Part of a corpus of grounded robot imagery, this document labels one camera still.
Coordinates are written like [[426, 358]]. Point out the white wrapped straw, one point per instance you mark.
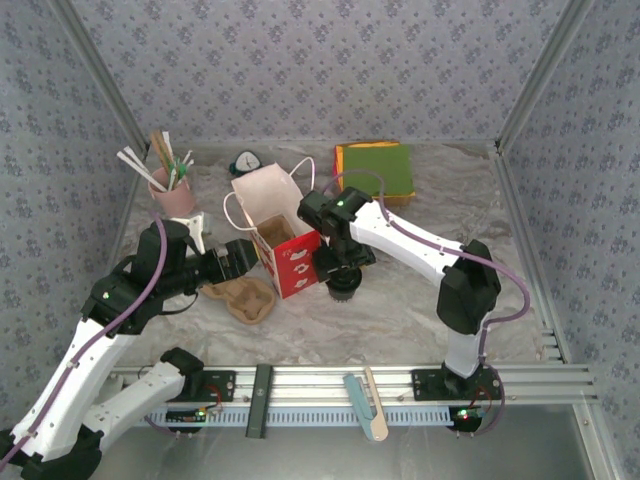
[[137, 170], [142, 164]]

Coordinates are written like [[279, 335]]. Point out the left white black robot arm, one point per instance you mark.
[[75, 365]]

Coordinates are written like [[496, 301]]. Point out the green plastic pick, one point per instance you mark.
[[181, 169]]

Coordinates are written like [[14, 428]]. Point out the wide aluminium base rail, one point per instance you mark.
[[320, 385]]

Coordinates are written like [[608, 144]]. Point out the aluminium frame post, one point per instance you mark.
[[98, 65], [545, 65]]

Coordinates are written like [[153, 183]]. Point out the beige flat stick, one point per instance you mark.
[[374, 395]]

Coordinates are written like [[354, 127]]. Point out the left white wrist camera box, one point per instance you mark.
[[192, 230]]

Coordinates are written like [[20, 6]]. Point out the small circuit board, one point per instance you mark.
[[182, 416], [465, 417]]

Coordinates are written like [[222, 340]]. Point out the yellow paper napkin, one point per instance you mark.
[[341, 162]]

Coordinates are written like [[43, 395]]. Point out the pink paper napkin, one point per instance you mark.
[[335, 167]]

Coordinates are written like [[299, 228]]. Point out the small teal alarm clock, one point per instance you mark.
[[247, 161]]

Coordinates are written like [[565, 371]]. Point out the black plastic cup lid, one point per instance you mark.
[[345, 286]]

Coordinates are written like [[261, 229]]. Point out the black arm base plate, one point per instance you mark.
[[425, 385], [225, 386]]

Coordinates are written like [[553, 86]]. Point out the red white paper bag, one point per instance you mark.
[[295, 270]]

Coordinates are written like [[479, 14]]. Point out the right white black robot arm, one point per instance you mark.
[[410, 240]]

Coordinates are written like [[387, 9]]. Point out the pink holder cup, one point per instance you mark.
[[175, 200]]

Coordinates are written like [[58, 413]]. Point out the light blue utility knife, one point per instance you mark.
[[356, 395]]

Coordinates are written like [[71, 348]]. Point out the dark green flat bar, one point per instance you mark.
[[260, 400]]

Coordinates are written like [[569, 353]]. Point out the green paper napkin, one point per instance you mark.
[[385, 165]]

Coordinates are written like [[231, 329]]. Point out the thin white stick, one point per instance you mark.
[[186, 157]]

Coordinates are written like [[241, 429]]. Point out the stack of coloured napkins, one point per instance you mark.
[[400, 200]]

